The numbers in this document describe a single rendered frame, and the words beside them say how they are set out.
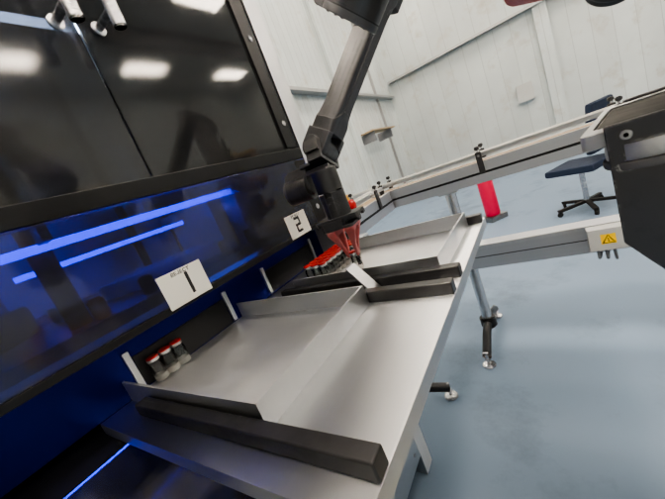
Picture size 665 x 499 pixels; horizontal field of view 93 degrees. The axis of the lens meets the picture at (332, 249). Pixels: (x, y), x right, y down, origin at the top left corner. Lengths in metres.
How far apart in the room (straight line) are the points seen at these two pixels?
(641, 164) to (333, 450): 0.37
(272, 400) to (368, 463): 0.14
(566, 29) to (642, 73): 2.09
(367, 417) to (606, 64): 11.16
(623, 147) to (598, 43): 10.92
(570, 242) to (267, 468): 1.50
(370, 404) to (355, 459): 0.08
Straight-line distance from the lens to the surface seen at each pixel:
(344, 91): 0.73
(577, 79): 11.22
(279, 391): 0.38
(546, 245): 1.65
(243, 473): 0.36
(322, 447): 0.30
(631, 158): 0.41
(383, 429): 0.32
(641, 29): 11.48
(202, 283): 0.62
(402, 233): 0.84
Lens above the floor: 1.09
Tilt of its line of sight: 12 degrees down
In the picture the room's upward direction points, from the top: 22 degrees counter-clockwise
